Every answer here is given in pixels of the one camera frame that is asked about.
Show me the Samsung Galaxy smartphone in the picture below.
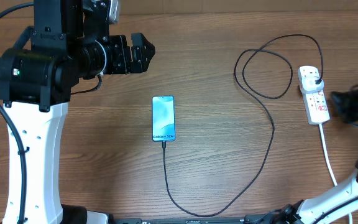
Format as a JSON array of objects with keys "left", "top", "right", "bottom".
[{"left": 152, "top": 96, "right": 176, "bottom": 142}]

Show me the black USB charging cable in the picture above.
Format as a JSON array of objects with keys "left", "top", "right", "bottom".
[{"left": 161, "top": 34, "right": 324, "bottom": 218}]

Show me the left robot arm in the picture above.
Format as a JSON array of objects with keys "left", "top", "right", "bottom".
[{"left": 0, "top": 0, "right": 155, "bottom": 223}]

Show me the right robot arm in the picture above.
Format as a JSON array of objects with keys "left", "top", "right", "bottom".
[{"left": 272, "top": 85, "right": 358, "bottom": 224}]

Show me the white charger plug adapter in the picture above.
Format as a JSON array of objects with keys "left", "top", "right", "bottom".
[{"left": 300, "top": 77, "right": 324, "bottom": 94}]

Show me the white power strip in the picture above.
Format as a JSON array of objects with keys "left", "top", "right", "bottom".
[{"left": 298, "top": 65, "right": 330, "bottom": 125}]

